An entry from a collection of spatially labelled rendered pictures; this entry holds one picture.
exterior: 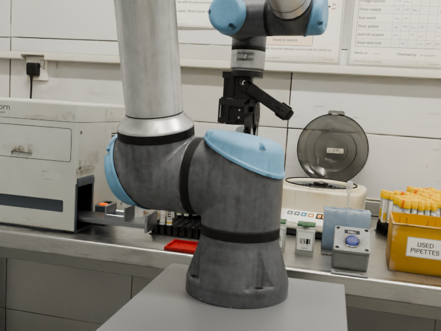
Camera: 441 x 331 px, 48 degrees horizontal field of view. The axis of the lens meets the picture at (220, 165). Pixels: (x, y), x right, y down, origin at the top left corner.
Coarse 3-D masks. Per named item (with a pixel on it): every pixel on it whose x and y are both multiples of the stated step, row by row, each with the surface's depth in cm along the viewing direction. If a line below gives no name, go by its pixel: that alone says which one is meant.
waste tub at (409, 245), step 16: (400, 224) 101; (416, 224) 112; (432, 224) 111; (400, 240) 101; (416, 240) 100; (432, 240) 99; (400, 256) 101; (416, 256) 100; (432, 256) 100; (416, 272) 101; (432, 272) 100
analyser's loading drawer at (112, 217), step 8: (112, 208) 116; (128, 208) 114; (80, 216) 114; (88, 216) 115; (96, 216) 116; (104, 216) 113; (112, 216) 113; (120, 216) 112; (128, 216) 114; (152, 216) 114; (104, 224) 113; (112, 224) 113; (120, 224) 113; (128, 224) 112; (136, 224) 111; (144, 224) 111; (152, 224) 114; (144, 232) 111
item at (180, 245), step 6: (174, 240) 111; (180, 240) 112; (186, 240) 112; (168, 246) 106; (174, 246) 108; (180, 246) 109; (186, 246) 109; (192, 246) 109; (186, 252) 105; (192, 252) 105
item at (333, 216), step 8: (328, 208) 112; (336, 208) 112; (344, 208) 113; (328, 216) 111; (336, 216) 111; (344, 216) 110; (352, 216) 110; (360, 216) 110; (368, 216) 109; (328, 224) 111; (336, 224) 111; (344, 224) 110; (352, 224) 110; (360, 224) 110; (368, 224) 109; (328, 232) 111; (328, 240) 111; (328, 248) 112
